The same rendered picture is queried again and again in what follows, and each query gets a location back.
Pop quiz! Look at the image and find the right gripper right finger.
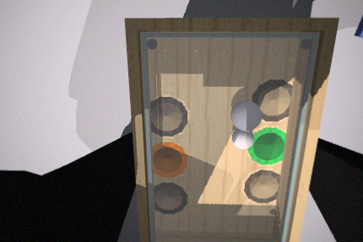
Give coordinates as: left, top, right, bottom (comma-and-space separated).
309, 138, 363, 242

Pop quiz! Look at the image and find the wooden ball-in-hole puzzle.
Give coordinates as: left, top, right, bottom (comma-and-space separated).
124, 18, 339, 242

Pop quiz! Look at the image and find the blue flat rectangular slab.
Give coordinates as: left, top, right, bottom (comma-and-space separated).
355, 16, 363, 38

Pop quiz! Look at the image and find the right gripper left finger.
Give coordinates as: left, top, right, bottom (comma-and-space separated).
0, 132, 136, 242

